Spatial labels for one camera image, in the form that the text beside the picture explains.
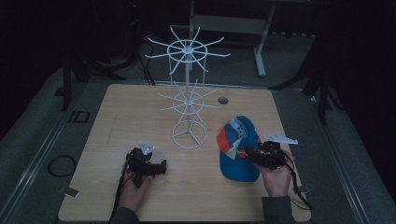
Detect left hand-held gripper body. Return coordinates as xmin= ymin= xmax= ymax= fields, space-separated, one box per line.
xmin=125 ymin=141 xmax=157 ymax=189

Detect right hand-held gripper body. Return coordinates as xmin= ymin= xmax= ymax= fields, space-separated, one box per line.
xmin=255 ymin=133 xmax=299 ymax=171

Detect blue and orange cap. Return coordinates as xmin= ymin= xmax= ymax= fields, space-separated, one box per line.
xmin=217 ymin=115 xmax=262 ymax=183

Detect white wire display rack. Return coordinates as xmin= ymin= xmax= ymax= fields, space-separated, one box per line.
xmin=144 ymin=25 xmax=232 ymax=150

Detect person's right hand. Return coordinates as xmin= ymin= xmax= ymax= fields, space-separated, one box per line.
xmin=255 ymin=148 xmax=296 ymax=198

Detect person's left hand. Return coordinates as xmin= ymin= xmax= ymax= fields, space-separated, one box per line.
xmin=118 ymin=169 xmax=154 ymax=213

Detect grey tape piece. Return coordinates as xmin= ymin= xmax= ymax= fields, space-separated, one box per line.
xmin=61 ymin=186 xmax=80 ymax=199

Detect black tripod stand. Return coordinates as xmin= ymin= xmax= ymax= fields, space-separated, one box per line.
xmin=270 ymin=18 xmax=345 ymax=125
xmin=54 ymin=0 xmax=157 ymax=112

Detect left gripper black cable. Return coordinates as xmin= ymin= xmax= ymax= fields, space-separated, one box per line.
xmin=108 ymin=160 xmax=130 ymax=222

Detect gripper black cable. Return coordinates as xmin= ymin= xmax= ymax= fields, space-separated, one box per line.
xmin=281 ymin=149 xmax=315 ymax=211
xmin=108 ymin=160 xmax=130 ymax=222

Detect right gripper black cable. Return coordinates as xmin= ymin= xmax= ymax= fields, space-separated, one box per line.
xmin=281 ymin=149 xmax=315 ymax=211

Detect black rectangular floor frame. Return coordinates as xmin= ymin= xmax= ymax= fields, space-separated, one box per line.
xmin=67 ymin=110 xmax=91 ymax=124

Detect black cable loop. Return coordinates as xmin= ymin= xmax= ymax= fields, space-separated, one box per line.
xmin=47 ymin=154 xmax=78 ymax=178

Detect grey metal desk frame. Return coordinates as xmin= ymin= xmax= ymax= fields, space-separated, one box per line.
xmin=188 ymin=0 xmax=316 ymax=78

